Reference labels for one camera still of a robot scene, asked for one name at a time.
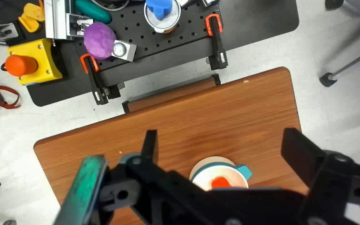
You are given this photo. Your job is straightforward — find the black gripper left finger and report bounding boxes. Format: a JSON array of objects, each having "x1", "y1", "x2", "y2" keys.
[{"x1": 99, "y1": 129, "x2": 177, "y2": 212}]

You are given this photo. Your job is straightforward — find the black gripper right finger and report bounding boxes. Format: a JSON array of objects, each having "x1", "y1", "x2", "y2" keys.
[{"x1": 281, "y1": 127, "x2": 360, "y2": 210}]

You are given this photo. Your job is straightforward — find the blue toy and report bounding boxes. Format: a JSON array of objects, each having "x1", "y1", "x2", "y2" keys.
[{"x1": 144, "y1": 0, "x2": 173, "y2": 22}]

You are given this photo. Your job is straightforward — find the teal flat plate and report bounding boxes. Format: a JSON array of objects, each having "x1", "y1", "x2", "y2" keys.
[{"x1": 53, "y1": 154, "x2": 108, "y2": 225}]

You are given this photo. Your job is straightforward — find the black chair base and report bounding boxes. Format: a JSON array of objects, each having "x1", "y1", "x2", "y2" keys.
[{"x1": 318, "y1": 0, "x2": 360, "y2": 88}]

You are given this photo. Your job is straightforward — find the brown wooden table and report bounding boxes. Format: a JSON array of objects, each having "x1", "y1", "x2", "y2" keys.
[{"x1": 32, "y1": 67, "x2": 309, "y2": 225}]

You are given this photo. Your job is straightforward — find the orange black clamp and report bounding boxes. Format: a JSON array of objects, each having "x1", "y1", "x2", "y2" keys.
[
  {"x1": 78, "y1": 53, "x2": 122, "y2": 105},
  {"x1": 203, "y1": 13, "x2": 229, "y2": 72}
]

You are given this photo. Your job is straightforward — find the black perforated breadboard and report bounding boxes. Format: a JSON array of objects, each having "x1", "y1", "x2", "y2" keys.
[{"x1": 68, "y1": 0, "x2": 227, "y2": 80}]

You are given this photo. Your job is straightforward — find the purple ball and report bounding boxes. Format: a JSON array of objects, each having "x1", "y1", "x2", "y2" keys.
[{"x1": 82, "y1": 22, "x2": 117, "y2": 62}]

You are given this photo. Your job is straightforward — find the yellow emergency stop box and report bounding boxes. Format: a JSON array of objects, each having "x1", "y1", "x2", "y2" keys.
[{"x1": 7, "y1": 38, "x2": 63, "y2": 87}]

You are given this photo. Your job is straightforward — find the black cart top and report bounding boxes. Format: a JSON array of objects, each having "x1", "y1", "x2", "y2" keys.
[{"x1": 3, "y1": 0, "x2": 299, "y2": 108}]

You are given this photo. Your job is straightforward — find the orange stop button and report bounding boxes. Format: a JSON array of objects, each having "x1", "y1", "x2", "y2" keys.
[{"x1": 1, "y1": 54, "x2": 39, "y2": 78}]

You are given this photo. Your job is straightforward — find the aluminium extrusion bar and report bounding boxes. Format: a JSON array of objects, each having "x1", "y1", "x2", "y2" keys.
[{"x1": 42, "y1": 0, "x2": 74, "y2": 42}]

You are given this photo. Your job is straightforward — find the yellow plastic part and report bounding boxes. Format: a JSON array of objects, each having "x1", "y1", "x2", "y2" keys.
[{"x1": 17, "y1": 3, "x2": 46, "y2": 34}]

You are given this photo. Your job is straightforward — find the white pot teal handles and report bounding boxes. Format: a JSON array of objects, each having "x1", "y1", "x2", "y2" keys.
[{"x1": 188, "y1": 155, "x2": 253, "y2": 193}]

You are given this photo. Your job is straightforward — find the small grey mount block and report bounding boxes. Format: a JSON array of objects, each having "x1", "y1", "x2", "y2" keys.
[{"x1": 66, "y1": 13, "x2": 94, "y2": 40}]

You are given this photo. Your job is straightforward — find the red strap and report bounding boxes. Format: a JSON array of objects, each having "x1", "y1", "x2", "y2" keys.
[{"x1": 0, "y1": 85, "x2": 22, "y2": 110}]

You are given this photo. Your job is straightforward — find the teal tool handle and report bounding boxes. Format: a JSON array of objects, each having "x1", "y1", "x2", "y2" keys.
[{"x1": 73, "y1": 0, "x2": 112, "y2": 24}]

